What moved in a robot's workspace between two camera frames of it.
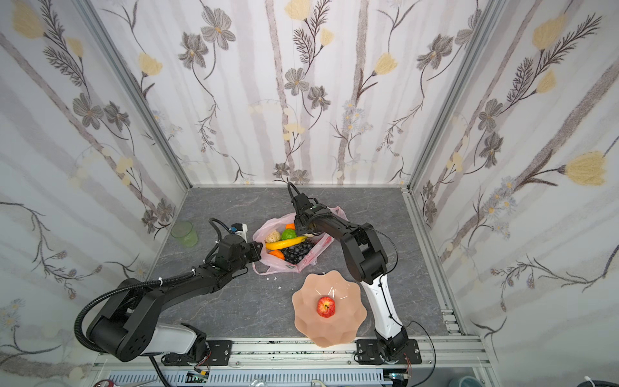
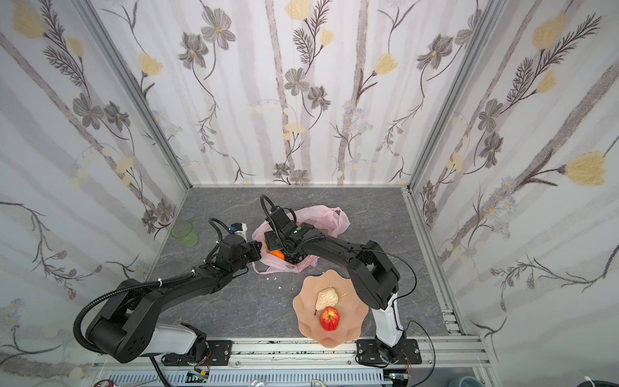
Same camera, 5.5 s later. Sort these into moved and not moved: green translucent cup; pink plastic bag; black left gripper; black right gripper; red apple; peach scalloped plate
Moved: black right gripper; red apple
Not moved: green translucent cup; black left gripper; pink plastic bag; peach scalloped plate
